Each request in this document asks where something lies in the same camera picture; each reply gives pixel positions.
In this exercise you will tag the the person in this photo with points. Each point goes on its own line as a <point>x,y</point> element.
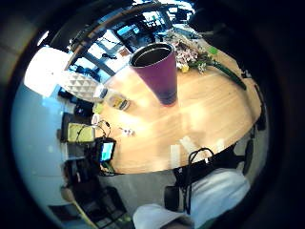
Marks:
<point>203,197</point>

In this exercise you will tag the black chair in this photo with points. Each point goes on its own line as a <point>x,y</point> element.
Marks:
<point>259,109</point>

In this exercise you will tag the purple metal tumbler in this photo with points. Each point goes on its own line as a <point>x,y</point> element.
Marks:
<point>158,71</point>

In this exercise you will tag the clear plastic container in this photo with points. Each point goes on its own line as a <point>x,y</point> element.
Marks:
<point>117,100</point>

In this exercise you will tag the yellow pad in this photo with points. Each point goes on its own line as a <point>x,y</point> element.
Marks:
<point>80,132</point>

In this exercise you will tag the small screen device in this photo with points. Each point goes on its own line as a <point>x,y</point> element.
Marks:
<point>106,151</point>

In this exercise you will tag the bouquet of pink flowers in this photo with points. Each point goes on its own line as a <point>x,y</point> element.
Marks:
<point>197,57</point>

